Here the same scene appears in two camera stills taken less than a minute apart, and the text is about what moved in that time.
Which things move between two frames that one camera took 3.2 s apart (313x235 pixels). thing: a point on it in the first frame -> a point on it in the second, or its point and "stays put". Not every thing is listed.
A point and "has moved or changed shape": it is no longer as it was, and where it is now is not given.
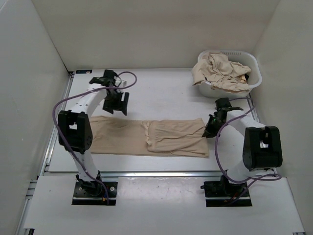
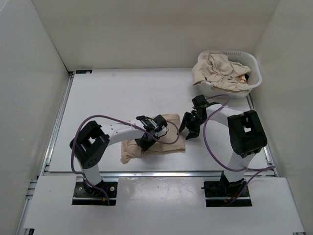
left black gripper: (120, 105) -> (144, 146)
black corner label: (84, 71) stays put
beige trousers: (179, 137) has moved or changed shape
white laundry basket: (245, 58) stays put
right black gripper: (210, 132) -> (193, 131)
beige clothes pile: (224, 75) stays put
